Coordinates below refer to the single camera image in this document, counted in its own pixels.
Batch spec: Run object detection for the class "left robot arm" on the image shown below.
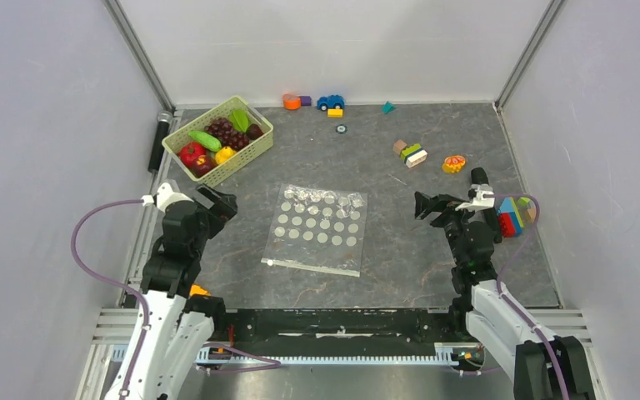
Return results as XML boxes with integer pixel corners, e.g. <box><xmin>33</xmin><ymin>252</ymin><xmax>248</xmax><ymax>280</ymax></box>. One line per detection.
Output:
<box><xmin>104</xmin><ymin>183</ymin><xmax>238</xmax><ymax>399</ymax></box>

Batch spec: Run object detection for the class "pale green plastic basket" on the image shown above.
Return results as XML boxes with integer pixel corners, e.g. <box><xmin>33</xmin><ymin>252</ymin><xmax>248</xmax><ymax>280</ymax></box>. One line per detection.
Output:
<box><xmin>162</xmin><ymin>96</ymin><xmax>273</xmax><ymax>187</ymax></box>

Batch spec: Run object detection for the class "orange round block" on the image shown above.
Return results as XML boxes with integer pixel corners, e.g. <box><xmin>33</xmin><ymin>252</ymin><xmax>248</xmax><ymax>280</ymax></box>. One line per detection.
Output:
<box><xmin>282</xmin><ymin>93</ymin><xmax>303</xmax><ymax>111</ymax></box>

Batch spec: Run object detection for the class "green leaf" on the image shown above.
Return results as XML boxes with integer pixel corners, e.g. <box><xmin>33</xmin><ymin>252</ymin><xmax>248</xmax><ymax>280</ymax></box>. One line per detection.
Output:
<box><xmin>228</xmin><ymin>109</ymin><xmax>251</xmax><ymax>133</ymax></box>

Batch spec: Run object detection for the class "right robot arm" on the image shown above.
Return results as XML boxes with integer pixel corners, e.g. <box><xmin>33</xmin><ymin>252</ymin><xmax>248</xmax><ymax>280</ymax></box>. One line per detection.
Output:
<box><xmin>414</xmin><ymin>184</ymin><xmax>596</xmax><ymax>399</ymax></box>

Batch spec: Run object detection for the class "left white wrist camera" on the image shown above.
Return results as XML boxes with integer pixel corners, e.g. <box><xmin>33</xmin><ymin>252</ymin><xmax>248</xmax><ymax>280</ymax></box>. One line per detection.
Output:
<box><xmin>141</xmin><ymin>180</ymin><xmax>192</xmax><ymax>212</ymax></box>

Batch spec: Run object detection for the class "green cucumber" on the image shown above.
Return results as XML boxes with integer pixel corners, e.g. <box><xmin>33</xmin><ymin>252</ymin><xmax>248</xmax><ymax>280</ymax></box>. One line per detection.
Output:
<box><xmin>188</xmin><ymin>130</ymin><xmax>223</xmax><ymax>153</ymax></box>

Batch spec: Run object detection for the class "dark red apple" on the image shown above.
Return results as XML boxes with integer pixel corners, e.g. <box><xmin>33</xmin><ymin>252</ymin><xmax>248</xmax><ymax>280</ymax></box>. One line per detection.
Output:
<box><xmin>189</xmin><ymin>154</ymin><xmax>217</xmax><ymax>178</ymax></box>

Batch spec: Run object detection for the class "dark brown date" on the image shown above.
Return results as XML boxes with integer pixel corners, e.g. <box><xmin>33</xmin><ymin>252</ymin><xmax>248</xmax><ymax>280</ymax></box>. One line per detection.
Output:
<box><xmin>246</xmin><ymin>123</ymin><xmax>264</xmax><ymax>141</ymax></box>

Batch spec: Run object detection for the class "purple grape bunch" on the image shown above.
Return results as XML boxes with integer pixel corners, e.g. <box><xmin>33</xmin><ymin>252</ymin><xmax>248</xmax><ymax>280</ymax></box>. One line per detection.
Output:
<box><xmin>204</xmin><ymin>117</ymin><xmax>251</xmax><ymax>152</ymax></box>

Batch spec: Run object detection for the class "teal triangular block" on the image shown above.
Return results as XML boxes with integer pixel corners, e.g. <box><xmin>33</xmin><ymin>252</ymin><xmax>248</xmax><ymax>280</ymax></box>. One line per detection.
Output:
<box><xmin>382</xmin><ymin>102</ymin><xmax>396</xmax><ymax>114</ymax></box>

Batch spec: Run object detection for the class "black microphone on left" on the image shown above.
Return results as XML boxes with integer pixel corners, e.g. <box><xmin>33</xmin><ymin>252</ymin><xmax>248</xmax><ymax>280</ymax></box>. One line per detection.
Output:
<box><xmin>147</xmin><ymin>111</ymin><xmax>173</xmax><ymax>174</ymax></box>

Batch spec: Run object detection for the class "yellow rectangular block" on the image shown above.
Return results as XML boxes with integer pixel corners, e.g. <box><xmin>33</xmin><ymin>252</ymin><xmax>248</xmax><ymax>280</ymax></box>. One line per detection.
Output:
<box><xmin>327</xmin><ymin>108</ymin><xmax>343</xmax><ymax>118</ymax></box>

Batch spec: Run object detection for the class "black microphone on right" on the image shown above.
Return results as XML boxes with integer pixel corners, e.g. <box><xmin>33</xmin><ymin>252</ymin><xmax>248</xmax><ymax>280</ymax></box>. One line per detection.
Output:
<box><xmin>470</xmin><ymin>167</ymin><xmax>490</xmax><ymax>186</ymax></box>

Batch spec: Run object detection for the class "clear dotted zip bag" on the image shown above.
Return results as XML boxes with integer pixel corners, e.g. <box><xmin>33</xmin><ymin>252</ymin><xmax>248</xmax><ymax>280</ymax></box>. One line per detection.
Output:
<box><xmin>261</xmin><ymin>183</ymin><xmax>368</xmax><ymax>278</ymax></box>

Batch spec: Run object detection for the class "brown wooden cube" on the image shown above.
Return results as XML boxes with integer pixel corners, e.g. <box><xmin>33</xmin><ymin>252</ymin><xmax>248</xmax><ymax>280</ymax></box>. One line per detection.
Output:
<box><xmin>392</xmin><ymin>140</ymin><xmax>408</xmax><ymax>155</ymax></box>

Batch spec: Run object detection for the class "purple block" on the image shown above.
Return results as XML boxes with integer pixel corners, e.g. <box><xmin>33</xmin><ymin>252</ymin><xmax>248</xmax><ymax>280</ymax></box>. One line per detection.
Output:
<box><xmin>299</xmin><ymin>96</ymin><xmax>313</xmax><ymax>107</ymax></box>

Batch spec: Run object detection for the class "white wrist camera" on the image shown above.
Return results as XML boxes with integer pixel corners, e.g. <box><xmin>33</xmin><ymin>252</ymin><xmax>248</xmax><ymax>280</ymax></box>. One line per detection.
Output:
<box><xmin>141</xmin><ymin>180</ymin><xmax>192</xmax><ymax>212</ymax></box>
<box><xmin>455</xmin><ymin>184</ymin><xmax>495</xmax><ymax>212</ymax></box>

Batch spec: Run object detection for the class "small green cube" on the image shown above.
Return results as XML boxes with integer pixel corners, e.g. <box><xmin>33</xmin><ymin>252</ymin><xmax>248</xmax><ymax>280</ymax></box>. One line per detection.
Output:
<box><xmin>516</xmin><ymin>197</ymin><xmax>534</xmax><ymax>209</ymax></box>

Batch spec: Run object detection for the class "black microphone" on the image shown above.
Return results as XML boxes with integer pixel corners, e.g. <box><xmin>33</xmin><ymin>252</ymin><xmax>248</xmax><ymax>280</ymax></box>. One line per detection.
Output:
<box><xmin>147</xmin><ymin>111</ymin><xmax>173</xmax><ymax>174</ymax></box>
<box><xmin>470</xmin><ymin>167</ymin><xmax>490</xmax><ymax>186</ymax></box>

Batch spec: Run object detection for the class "multicolour brick stack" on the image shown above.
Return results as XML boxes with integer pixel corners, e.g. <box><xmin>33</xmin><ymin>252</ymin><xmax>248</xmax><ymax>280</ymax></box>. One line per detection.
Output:
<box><xmin>497</xmin><ymin>197</ymin><xmax>524</xmax><ymax>238</ymax></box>

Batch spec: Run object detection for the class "red tomato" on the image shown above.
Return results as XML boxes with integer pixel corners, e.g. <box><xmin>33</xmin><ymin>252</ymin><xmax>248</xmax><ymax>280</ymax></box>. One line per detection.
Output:
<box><xmin>177</xmin><ymin>142</ymin><xmax>206</xmax><ymax>168</ymax></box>

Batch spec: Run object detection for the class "yellow orange toy figure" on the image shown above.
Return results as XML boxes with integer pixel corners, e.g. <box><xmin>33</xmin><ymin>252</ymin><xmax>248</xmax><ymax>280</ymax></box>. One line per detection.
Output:
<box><xmin>442</xmin><ymin>155</ymin><xmax>467</xmax><ymax>173</ymax></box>

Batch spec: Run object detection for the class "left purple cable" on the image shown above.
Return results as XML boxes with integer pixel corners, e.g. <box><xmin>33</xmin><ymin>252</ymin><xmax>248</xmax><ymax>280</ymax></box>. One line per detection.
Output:
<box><xmin>71</xmin><ymin>199</ymin><xmax>153</xmax><ymax>398</ymax></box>

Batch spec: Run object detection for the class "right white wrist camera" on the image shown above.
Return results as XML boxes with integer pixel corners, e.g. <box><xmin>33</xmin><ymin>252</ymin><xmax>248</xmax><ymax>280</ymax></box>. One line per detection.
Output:
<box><xmin>455</xmin><ymin>184</ymin><xmax>495</xmax><ymax>212</ymax></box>

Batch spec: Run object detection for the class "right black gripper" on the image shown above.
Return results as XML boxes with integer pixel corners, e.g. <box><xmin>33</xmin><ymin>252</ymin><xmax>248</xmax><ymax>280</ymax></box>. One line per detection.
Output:
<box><xmin>413</xmin><ymin>191</ymin><xmax>480</xmax><ymax>266</ymax></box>

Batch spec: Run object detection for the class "small tan cube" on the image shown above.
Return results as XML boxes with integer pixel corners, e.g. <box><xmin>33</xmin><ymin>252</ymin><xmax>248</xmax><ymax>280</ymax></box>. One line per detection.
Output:
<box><xmin>524</xmin><ymin>207</ymin><xmax>538</xmax><ymax>224</ymax></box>

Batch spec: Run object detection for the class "green blue white brick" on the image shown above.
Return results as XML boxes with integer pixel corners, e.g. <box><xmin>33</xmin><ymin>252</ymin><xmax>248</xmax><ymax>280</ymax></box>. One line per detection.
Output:
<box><xmin>399</xmin><ymin>143</ymin><xmax>428</xmax><ymax>168</ymax></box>

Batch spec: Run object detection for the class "black base bar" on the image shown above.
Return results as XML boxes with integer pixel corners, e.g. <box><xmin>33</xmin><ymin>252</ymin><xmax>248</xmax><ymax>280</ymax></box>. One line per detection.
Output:
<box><xmin>209</xmin><ymin>308</ymin><xmax>479</xmax><ymax>357</ymax></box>

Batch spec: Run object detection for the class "blue toy car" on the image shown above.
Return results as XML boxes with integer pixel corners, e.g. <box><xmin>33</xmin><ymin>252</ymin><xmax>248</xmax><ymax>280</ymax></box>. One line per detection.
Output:
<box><xmin>317</xmin><ymin>94</ymin><xmax>345</xmax><ymax>112</ymax></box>

